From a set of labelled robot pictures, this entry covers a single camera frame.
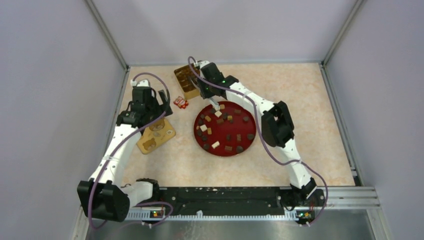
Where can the gold chocolate box tin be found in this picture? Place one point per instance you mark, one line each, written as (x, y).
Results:
(183, 76)

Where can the gold bear tin lid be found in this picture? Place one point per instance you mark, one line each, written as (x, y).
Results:
(155, 136)

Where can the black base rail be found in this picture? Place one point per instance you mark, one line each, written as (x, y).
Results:
(233, 201)

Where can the white square chocolate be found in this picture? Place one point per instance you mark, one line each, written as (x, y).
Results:
(203, 128)
(218, 114)
(215, 144)

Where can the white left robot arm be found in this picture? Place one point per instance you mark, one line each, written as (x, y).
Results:
(103, 196)

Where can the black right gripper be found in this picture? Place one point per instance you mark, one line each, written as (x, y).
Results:
(202, 93)

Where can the red round tray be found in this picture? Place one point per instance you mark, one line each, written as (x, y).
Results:
(222, 133)

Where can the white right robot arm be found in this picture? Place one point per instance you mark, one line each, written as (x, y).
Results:
(273, 120)

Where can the silver metal tongs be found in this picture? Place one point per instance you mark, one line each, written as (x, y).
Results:
(214, 103)

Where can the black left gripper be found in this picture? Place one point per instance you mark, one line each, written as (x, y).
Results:
(161, 107)

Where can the red owl toy block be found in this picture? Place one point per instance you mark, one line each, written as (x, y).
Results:
(181, 102)

